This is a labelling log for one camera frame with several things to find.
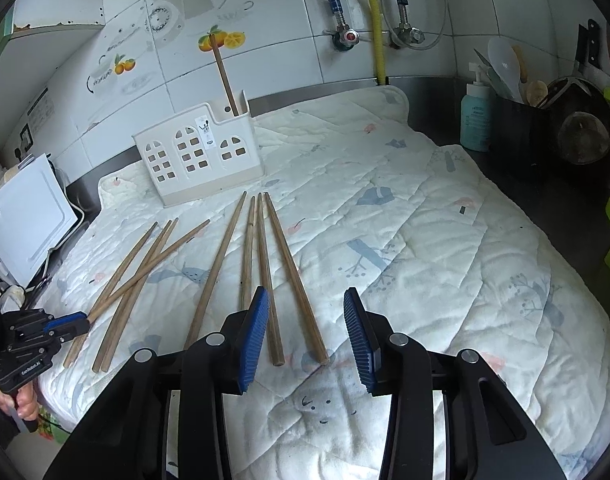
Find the black utensil container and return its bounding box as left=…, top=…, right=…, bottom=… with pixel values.
left=487, top=92, right=553, bottom=181

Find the white power plug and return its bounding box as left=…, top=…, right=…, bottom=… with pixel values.
left=0, top=285, right=28, bottom=313

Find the water valve with red cap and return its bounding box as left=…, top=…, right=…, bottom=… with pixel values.
left=332, top=27, right=361, bottom=53

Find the person's left hand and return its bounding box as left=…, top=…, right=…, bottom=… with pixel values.
left=0, top=386, right=39, bottom=421

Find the white microwave oven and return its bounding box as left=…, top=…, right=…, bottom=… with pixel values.
left=0, top=152, right=81, bottom=288

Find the wooden spoon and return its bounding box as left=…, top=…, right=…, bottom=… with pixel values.
left=525, top=80, right=548, bottom=108

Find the white plastic chopstick holder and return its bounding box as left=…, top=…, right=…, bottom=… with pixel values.
left=132, top=89, right=266, bottom=208

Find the metal water valve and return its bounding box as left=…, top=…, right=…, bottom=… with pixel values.
left=390, top=25, right=426, bottom=51

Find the white rice paddle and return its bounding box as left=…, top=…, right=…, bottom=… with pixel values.
left=486, top=36, right=523, bottom=103

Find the dark round pan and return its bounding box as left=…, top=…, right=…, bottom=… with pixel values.
left=540, top=76, right=610, bottom=171

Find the white wall shelf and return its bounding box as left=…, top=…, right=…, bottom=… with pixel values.
left=0, top=7, right=107, bottom=48

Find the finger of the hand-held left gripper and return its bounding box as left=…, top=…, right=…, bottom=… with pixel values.
left=44, top=311, right=90, bottom=334
left=47, top=321, right=91, bottom=345

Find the white quilted printed mat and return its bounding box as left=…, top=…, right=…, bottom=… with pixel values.
left=35, top=85, right=610, bottom=480

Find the yellow gas hose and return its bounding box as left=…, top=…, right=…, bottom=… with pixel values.
left=357, top=0, right=388, bottom=86

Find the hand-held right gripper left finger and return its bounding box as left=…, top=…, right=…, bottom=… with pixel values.
left=42, top=285, right=271, bottom=480

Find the wooden spatula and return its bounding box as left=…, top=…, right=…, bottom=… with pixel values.
left=512, top=46, right=528, bottom=83

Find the teal pump soap bottle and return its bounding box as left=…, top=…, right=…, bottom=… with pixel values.
left=459, top=62, right=493, bottom=153

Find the cleaver with black handle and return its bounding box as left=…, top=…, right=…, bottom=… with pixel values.
left=575, top=19, right=610, bottom=93

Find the grey flat utensil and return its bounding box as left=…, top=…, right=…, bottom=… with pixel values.
left=474, top=49, right=506, bottom=98

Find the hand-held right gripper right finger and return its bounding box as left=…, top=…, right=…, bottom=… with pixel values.
left=342, top=287, right=568, bottom=480

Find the clear thin tube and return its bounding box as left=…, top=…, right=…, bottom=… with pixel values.
left=395, top=0, right=448, bottom=51

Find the white wall label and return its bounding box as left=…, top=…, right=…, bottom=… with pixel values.
left=28, top=92, right=56, bottom=126

